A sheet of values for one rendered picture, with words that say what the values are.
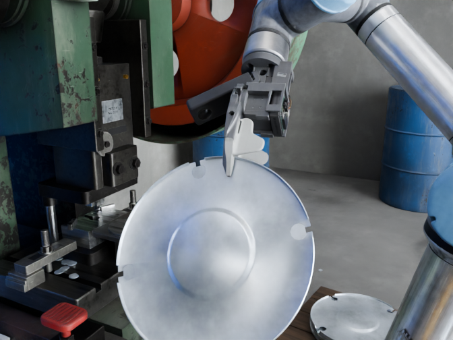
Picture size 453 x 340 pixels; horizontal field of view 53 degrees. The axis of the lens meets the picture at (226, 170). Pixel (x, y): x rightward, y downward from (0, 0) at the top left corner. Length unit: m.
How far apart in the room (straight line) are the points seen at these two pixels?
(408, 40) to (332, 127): 3.52
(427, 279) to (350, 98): 3.59
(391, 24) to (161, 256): 0.53
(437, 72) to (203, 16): 0.76
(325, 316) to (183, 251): 0.94
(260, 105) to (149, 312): 0.34
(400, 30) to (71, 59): 0.60
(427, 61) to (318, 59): 3.50
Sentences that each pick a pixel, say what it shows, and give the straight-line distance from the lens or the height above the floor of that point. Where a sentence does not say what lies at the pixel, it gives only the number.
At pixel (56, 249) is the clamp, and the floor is 0.75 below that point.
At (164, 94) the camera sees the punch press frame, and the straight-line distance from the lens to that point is 1.20.
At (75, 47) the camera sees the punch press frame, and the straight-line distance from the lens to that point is 0.96.
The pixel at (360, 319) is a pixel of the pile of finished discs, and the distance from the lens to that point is 1.55.
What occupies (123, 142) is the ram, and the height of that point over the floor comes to 0.98.
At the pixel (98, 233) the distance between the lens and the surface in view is 1.15.
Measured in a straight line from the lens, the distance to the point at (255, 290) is 0.62.
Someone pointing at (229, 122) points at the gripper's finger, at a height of 1.11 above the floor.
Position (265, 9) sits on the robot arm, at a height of 1.27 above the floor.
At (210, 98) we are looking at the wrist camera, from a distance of 0.74.
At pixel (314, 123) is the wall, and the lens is 4.36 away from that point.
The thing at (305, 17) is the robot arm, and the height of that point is 1.26.
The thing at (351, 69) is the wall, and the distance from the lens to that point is 4.23.
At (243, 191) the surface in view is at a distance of 0.66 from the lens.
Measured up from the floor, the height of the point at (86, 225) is 0.78.
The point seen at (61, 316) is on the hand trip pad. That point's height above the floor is 0.76.
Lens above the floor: 1.22
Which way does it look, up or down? 16 degrees down
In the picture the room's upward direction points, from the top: straight up
